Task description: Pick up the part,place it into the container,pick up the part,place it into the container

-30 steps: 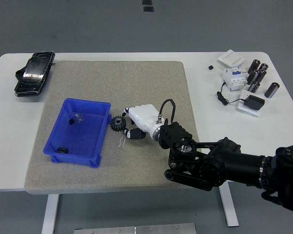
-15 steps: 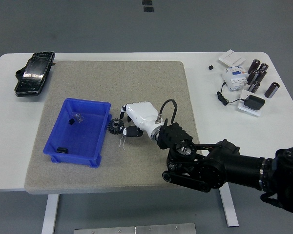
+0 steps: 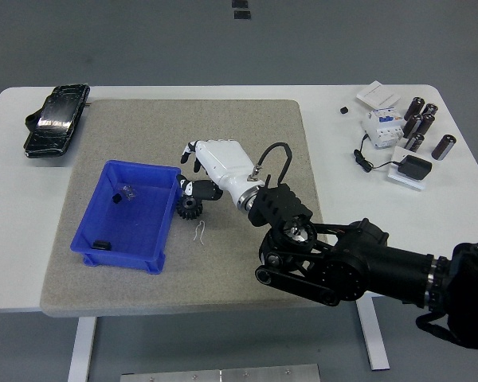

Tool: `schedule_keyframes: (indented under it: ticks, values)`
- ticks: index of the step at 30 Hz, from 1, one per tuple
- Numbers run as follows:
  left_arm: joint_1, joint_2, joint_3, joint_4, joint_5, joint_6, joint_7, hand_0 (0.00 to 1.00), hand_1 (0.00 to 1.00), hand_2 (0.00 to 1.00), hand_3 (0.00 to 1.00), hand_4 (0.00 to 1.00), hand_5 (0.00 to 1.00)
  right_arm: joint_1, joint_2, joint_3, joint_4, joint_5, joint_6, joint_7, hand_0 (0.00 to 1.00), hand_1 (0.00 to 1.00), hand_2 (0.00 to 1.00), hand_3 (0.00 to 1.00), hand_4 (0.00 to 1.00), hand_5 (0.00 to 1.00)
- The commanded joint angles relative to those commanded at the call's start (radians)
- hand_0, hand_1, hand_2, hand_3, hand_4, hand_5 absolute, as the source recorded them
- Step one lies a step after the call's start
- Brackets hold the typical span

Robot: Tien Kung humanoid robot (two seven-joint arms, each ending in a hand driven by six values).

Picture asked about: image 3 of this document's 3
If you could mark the black wrapped device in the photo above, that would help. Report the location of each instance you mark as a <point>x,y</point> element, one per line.
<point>56,119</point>

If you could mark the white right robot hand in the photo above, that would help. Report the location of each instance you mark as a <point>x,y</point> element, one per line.
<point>227,163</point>

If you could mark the dark brown capacitor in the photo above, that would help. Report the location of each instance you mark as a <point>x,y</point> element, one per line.
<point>411,125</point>
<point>415,142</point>
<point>426,124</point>
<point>416,107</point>
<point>431,108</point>
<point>444,147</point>

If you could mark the clear plastic bag piece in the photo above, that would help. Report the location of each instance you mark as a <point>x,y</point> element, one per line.
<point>129,192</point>

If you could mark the blue plastic box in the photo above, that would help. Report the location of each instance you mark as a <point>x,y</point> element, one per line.
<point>135,223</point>

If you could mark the white switch plate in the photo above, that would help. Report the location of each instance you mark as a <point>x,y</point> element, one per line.
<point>377,94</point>

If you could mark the large black gear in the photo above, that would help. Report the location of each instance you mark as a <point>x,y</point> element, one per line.
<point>189,209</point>

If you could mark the black power adapter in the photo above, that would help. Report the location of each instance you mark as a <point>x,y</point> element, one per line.
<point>415,168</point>

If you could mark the white flat plate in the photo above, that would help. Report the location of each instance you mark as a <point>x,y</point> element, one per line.
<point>402,181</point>

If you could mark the small black gear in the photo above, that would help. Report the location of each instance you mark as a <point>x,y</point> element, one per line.
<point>103,244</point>

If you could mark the silver metal plate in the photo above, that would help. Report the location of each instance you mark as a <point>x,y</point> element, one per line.
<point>219,375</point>

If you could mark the white thread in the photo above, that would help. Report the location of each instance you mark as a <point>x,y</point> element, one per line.
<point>201,231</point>

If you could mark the white circuit breaker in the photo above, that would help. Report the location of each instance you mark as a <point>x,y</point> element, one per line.
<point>380,129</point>

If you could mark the grey-brown mat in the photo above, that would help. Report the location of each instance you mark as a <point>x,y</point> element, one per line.
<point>183,119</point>

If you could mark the small black cube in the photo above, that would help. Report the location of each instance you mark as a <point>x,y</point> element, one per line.
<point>344,110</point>
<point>117,197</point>

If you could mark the black floor socket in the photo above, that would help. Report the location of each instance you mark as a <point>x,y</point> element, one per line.
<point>240,3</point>
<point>242,15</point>

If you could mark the white table leg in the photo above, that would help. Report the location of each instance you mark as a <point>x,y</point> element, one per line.
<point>81,350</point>
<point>374,338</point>

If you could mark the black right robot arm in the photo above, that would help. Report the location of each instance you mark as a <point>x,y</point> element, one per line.
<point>354,270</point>

